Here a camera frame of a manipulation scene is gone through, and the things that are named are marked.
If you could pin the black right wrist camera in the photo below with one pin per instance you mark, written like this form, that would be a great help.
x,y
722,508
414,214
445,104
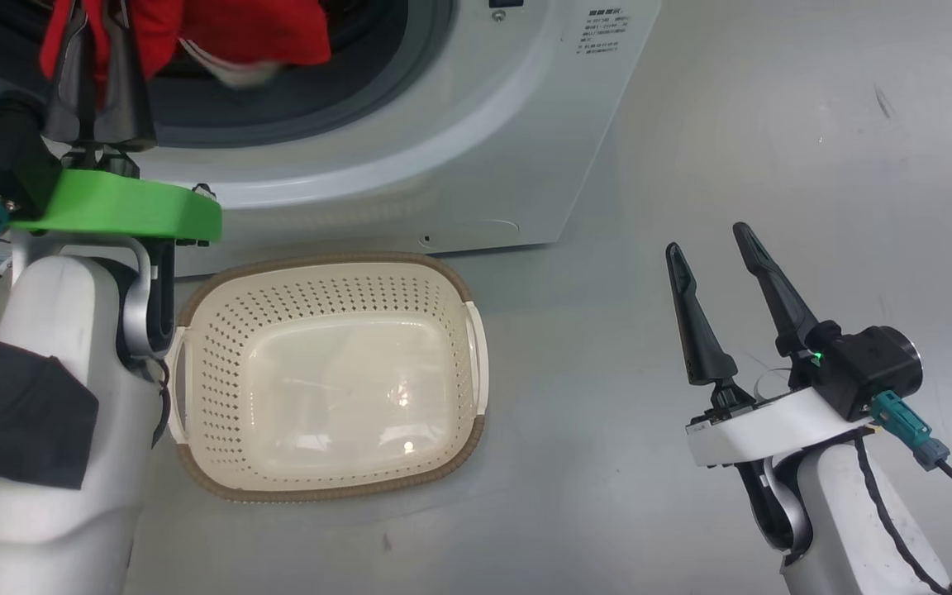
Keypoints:
x,y
868,368

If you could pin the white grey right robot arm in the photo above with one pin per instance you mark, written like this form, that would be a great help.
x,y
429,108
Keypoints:
x,y
840,529

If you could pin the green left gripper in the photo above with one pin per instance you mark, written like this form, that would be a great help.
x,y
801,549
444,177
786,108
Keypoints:
x,y
121,207

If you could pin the cream perforated laundry basket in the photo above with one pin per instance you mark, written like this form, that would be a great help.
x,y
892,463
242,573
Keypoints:
x,y
327,388

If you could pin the white washing machine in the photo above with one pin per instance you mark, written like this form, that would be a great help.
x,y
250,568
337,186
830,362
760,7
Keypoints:
x,y
443,149

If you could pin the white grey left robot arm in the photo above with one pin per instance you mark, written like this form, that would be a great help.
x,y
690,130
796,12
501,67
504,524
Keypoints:
x,y
46,512

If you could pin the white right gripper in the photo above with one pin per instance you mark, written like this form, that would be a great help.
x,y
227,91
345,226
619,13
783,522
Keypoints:
x,y
773,430

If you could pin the red white-striped garment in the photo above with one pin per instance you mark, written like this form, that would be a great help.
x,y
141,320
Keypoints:
x,y
261,33

